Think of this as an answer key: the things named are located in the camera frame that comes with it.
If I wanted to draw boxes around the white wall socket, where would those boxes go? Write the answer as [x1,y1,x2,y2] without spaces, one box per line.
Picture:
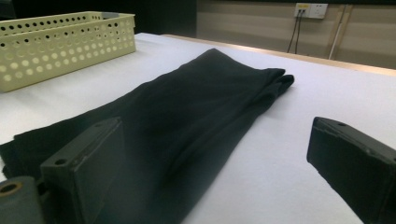
[293,3,329,20]

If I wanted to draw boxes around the black wall socket cable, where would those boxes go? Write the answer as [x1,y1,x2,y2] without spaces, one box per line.
[287,10,299,54]
[293,10,304,54]

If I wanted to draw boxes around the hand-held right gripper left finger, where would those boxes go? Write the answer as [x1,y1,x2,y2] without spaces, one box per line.
[40,117,127,224]

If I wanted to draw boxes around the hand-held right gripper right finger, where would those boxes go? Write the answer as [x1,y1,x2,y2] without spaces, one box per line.
[306,117,396,224]

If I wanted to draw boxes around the white wall conduit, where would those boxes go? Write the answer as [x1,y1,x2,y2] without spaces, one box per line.
[328,4,354,60]

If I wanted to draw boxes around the pale yellow perforated basket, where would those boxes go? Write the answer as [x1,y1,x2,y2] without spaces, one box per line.
[0,11,137,93]

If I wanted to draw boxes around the black pants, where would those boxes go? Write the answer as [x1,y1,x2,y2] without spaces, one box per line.
[0,48,295,224]

